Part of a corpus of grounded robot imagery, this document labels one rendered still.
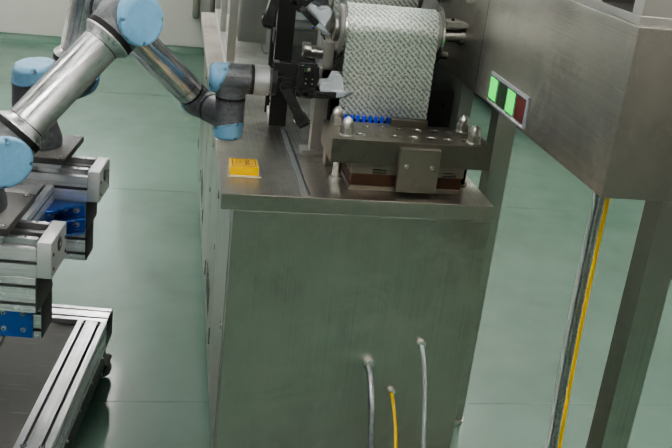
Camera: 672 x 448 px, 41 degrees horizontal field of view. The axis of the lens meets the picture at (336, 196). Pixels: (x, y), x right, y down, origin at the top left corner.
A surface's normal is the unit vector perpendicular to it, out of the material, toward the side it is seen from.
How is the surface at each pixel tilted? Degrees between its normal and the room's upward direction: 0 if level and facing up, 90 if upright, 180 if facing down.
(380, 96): 90
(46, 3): 90
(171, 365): 0
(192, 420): 0
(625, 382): 90
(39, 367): 0
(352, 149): 90
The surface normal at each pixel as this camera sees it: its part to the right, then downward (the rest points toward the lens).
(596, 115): -0.98, -0.05
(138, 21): 0.73, 0.22
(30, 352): 0.11, -0.93
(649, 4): 0.15, 0.36
